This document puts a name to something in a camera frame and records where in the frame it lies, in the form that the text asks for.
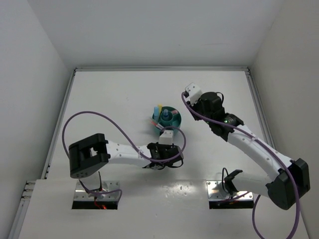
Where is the red slim pen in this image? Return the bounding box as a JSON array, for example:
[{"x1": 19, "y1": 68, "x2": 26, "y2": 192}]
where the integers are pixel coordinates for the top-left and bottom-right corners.
[{"x1": 151, "y1": 118, "x2": 164, "y2": 130}]

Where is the clear spray bottle blue cap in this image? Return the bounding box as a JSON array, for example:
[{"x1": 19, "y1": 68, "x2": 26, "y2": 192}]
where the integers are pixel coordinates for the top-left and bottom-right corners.
[{"x1": 162, "y1": 109, "x2": 169, "y2": 120}]

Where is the blue highlighter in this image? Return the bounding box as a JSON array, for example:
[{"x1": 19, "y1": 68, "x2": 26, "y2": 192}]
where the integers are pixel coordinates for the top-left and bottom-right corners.
[{"x1": 153, "y1": 106, "x2": 160, "y2": 121}]

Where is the yellow highlighter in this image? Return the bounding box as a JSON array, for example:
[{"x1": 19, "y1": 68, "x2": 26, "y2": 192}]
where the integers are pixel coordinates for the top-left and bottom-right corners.
[{"x1": 158, "y1": 104, "x2": 162, "y2": 116}]

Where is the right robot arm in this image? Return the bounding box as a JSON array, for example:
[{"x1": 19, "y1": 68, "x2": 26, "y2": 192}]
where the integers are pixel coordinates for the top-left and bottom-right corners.
[{"x1": 182, "y1": 90, "x2": 310, "y2": 210}]

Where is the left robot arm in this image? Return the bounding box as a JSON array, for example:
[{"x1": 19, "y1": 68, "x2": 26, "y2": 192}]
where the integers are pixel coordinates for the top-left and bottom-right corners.
[{"x1": 68, "y1": 133, "x2": 184, "y2": 197}]

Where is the teal round desk organizer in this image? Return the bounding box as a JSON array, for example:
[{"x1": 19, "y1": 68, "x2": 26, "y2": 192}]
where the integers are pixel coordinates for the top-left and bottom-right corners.
[{"x1": 152, "y1": 106, "x2": 181, "y2": 135}]

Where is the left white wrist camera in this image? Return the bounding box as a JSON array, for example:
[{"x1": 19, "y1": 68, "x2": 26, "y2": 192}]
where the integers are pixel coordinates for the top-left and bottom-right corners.
[{"x1": 159, "y1": 129, "x2": 174, "y2": 145}]

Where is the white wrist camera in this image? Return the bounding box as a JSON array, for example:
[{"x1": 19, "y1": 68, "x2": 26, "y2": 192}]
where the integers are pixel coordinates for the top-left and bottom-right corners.
[
  {"x1": 159, "y1": 129, "x2": 174, "y2": 145},
  {"x1": 185, "y1": 83, "x2": 202, "y2": 101}
]

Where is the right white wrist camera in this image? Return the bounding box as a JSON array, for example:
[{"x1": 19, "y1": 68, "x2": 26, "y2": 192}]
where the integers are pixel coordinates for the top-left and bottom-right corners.
[{"x1": 185, "y1": 83, "x2": 202, "y2": 101}]

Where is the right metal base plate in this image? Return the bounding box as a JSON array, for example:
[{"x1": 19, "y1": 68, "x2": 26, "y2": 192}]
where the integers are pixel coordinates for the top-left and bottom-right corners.
[{"x1": 206, "y1": 180, "x2": 253, "y2": 202}]

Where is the metal base plate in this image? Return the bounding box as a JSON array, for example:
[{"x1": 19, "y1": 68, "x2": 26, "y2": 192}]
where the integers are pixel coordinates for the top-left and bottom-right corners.
[
  {"x1": 74, "y1": 181, "x2": 122, "y2": 202},
  {"x1": 206, "y1": 180, "x2": 253, "y2": 202}
]

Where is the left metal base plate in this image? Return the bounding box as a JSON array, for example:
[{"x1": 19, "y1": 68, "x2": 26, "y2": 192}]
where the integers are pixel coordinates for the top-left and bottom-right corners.
[{"x1": 74, "y1": 181, "x2": 122, "y2": 202}]

